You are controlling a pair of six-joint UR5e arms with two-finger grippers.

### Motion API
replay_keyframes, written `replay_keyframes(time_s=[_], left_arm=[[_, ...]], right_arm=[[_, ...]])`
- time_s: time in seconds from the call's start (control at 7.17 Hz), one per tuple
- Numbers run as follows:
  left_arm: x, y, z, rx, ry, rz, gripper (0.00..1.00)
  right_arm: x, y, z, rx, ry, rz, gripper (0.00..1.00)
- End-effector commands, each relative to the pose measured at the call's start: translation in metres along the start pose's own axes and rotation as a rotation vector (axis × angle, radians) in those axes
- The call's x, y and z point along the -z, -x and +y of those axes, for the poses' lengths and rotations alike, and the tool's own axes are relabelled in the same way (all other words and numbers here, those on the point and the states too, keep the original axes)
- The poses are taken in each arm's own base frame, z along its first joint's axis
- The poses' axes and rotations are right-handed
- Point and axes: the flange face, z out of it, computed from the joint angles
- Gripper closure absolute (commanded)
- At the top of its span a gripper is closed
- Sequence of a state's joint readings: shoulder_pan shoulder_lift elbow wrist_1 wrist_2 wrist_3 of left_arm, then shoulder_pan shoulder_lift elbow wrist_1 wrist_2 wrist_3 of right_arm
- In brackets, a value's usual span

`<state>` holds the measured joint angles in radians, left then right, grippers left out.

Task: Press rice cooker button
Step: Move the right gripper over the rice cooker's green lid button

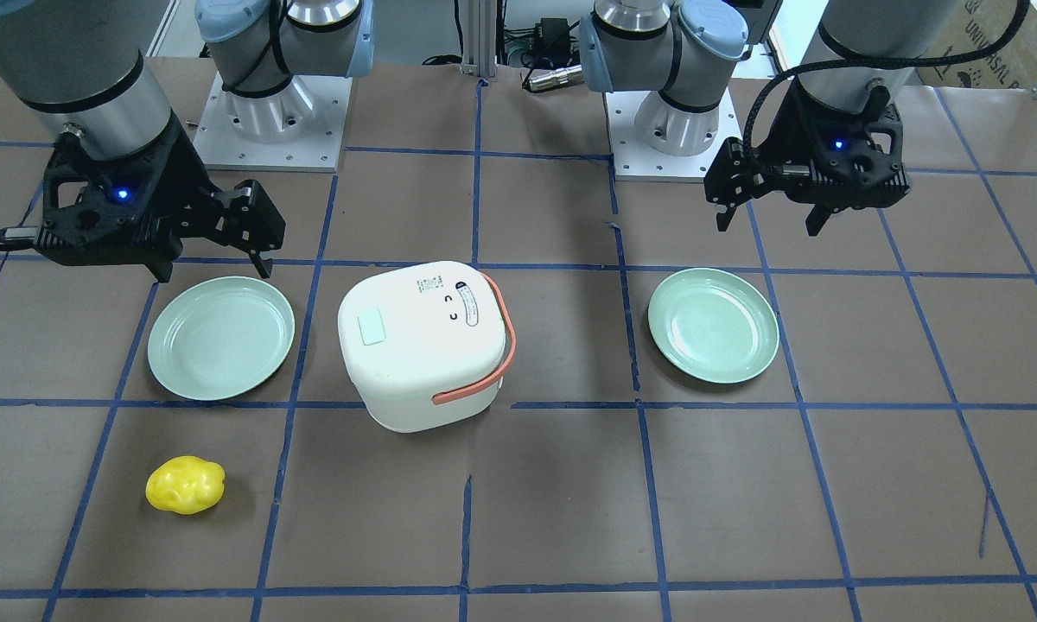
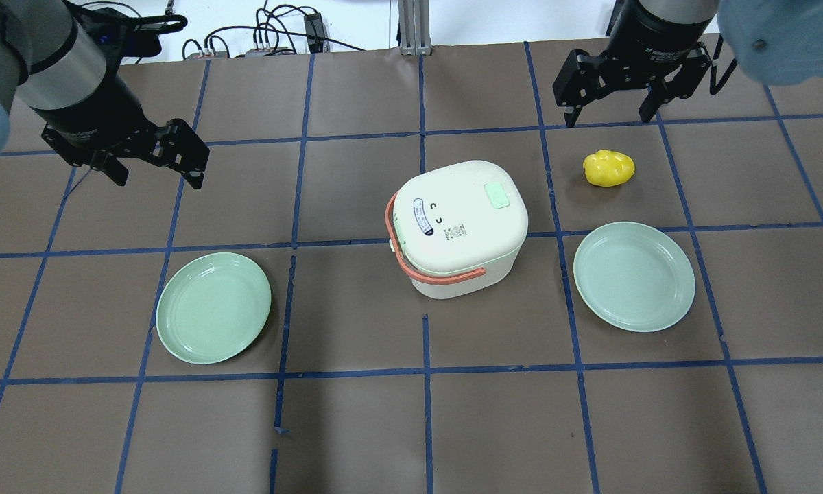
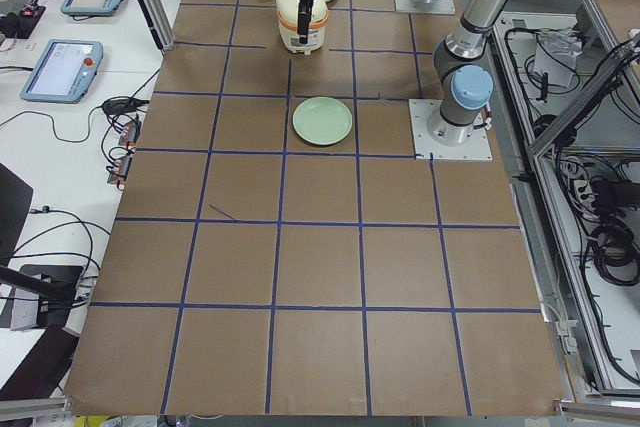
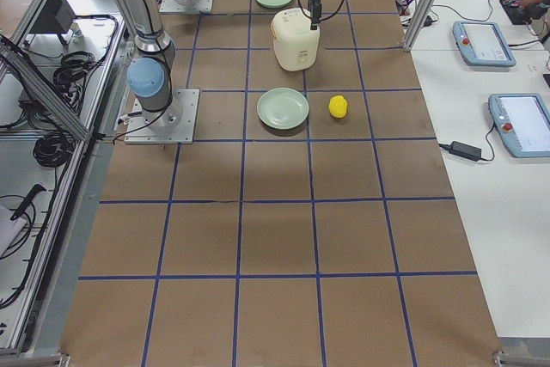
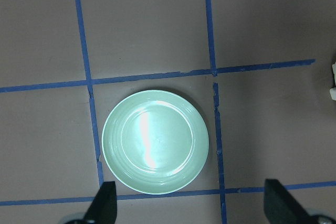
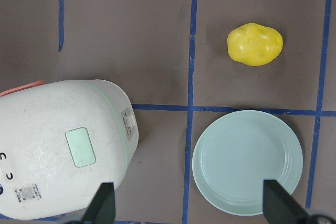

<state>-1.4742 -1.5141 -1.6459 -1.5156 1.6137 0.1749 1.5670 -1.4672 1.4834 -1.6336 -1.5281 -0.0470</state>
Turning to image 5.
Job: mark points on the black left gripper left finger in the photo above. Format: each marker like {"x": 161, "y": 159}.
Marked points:
{"x": 103, "y": 209}

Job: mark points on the blue tape line vertical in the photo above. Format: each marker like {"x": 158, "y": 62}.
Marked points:
{"x": 219, "y": 147}
{"x": 86, "y": 64}

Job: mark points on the blue tape line upper horizontal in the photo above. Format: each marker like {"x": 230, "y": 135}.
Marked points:
{"x": 156, "y": 76}

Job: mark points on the blue tape line lower horizontal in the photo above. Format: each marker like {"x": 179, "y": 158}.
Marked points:
{"x": 225, "y": 191}

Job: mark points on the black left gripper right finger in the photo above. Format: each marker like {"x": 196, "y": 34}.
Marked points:
{"x": 281, "y": 207}

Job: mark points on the blue tape line right vertical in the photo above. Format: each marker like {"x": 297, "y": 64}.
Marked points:
{"x": 219, "y": 147}

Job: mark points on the blue tape line horizontal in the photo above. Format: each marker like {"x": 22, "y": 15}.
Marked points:
{"x": 225, "y": 191}
{"x": 156, "y": 76}

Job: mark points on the light green round plate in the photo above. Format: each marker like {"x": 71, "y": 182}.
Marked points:
{"x": 155, "y": 142}

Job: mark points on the blue tape line left vertical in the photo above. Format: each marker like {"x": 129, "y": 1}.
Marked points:
{"x": 86, "y": 64}

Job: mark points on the white rice cooker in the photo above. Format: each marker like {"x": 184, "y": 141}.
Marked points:
{"x": 333, "y": 89}

